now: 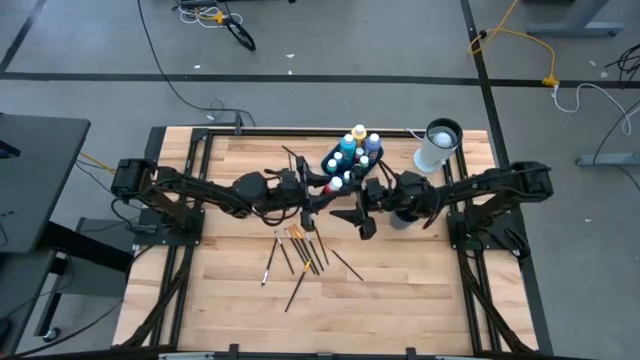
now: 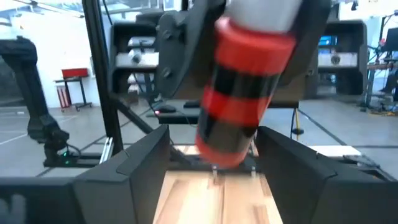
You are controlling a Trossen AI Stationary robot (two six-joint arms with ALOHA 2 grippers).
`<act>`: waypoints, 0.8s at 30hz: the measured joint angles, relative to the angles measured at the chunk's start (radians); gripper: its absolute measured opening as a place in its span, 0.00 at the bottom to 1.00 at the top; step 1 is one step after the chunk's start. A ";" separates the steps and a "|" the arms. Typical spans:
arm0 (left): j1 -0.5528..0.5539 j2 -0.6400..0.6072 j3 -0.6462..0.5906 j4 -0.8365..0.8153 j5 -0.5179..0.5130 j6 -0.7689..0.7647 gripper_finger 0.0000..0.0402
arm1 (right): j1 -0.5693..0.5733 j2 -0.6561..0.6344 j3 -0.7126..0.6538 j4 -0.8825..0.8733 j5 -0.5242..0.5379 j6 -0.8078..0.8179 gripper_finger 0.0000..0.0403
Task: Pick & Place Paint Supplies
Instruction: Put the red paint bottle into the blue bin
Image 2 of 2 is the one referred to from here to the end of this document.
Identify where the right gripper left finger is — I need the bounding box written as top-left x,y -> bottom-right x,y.
73,124 -> 171,224

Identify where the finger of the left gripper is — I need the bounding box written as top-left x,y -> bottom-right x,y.
279,0 -> 332,88
154,0 -> 228,99

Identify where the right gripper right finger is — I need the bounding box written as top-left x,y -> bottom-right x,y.
256,125 -> 359,224

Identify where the red paint bottle white cap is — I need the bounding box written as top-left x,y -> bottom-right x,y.
195,0 -> 303,169

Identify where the black keyboard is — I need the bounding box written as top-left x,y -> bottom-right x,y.
183,100 -> 203,109

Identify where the black computer mouse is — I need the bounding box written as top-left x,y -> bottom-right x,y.
154,105 -> 177,114

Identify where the black operator desk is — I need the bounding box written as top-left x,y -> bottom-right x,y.
154,99 -> 299,125

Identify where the red tool cart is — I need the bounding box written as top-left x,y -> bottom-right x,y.
55,67 -> 93,112

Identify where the silver aluminium bracket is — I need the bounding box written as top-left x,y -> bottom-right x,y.
99,136 -> 114,164

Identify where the black aluminium table frame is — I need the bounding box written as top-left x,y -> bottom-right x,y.
43,152 -> 398,183

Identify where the black upper cell frame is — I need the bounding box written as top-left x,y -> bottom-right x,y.
81,0 -> 193,166

